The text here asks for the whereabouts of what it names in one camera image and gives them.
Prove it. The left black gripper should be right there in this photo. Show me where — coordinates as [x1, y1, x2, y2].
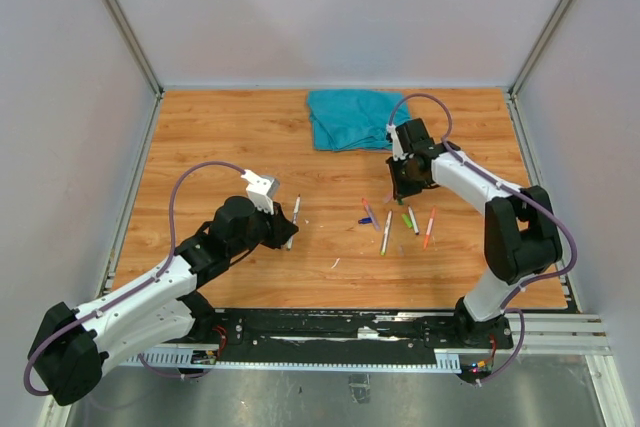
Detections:
[229, 198, 299, 257]

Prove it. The white pen green cap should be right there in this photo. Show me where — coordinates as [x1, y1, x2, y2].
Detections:
[286, 194, 301, 251]

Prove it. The white pen yellow-green tip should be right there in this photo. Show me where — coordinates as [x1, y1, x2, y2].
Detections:
[380, 210, 393, 256]

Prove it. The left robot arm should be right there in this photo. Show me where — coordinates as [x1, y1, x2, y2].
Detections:
[23, 196, 299, 406]

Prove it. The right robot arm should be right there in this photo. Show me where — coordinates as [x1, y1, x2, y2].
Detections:
[386, 119, 562, 347]

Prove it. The black tipped white pen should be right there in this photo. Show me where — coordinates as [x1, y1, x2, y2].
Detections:
[407, 206, 420, 235]

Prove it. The orange pen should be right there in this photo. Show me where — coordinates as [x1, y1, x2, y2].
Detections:
[423, 206, 437, 251]

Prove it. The pink marker on table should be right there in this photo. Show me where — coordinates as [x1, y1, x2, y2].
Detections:
[361, 197, 381, 231]

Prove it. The teal folded cloth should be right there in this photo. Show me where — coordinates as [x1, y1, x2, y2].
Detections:
[306, 89, 403, 152]

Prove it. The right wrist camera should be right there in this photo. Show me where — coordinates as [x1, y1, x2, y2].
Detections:
[386, 124, 406, 161]

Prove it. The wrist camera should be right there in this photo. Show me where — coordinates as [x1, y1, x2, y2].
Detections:
[241, 169, 280, 215]
[386, 124, 406, 161]

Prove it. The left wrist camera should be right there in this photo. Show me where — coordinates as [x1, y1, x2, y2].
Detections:
[241, 169, 280, 215]

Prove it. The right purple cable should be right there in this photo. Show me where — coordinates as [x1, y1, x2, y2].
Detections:
[387, 92, 579, 383]

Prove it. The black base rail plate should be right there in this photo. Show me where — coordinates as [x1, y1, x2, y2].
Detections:
[173, 308, 514, 365]

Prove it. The grey slotted cable duct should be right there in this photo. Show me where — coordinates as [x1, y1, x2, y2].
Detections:
[123, 346, 462, 374]

